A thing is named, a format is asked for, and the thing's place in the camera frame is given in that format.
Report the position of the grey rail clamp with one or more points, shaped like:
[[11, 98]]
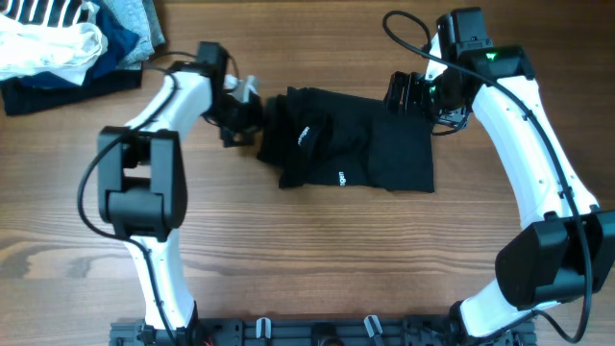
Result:
[[263, 328], [373, 328]]

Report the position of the navy blue garment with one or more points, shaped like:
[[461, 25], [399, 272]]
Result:
[[120, 42]]

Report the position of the right grey rail clamp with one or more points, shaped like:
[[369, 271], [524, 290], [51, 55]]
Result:
[[373, 328]]

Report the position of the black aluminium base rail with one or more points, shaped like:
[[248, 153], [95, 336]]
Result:
[[410, 330]]

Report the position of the black folded garment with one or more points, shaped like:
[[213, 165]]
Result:
[[21, 100]]

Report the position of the black t-shirt with logo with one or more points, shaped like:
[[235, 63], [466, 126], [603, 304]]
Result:
[[320, 137]]

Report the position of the left grey rail clamp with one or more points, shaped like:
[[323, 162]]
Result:
[[263, 328]]

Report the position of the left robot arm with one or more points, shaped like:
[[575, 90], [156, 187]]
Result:
[[142, 190]]

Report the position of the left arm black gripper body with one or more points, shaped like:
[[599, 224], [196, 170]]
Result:
[[233, 117]]

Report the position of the black white striped garment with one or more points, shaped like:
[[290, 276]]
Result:
[[50, 13]]

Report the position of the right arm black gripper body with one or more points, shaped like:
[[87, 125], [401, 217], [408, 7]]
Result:
[[427, 98]]

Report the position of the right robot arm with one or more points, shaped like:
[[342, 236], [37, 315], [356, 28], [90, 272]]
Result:
[[565, 248]]

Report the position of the white garment on pile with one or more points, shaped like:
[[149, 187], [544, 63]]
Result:
[[28, 50]]

